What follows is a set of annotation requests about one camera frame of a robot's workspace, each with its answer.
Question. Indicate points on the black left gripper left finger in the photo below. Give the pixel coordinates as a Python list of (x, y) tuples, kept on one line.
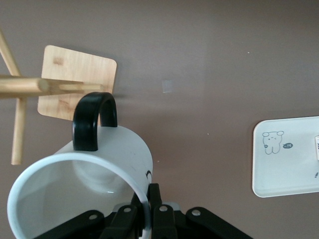
[(117, 224)]

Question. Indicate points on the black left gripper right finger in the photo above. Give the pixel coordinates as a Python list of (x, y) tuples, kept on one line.
[(162, 221)]

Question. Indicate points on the wooden cup hanging rack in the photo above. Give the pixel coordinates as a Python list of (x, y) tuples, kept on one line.
[(74, 64)]

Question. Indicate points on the cream rabbit print tray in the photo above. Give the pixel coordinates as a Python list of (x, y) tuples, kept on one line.
[(286, 169)]

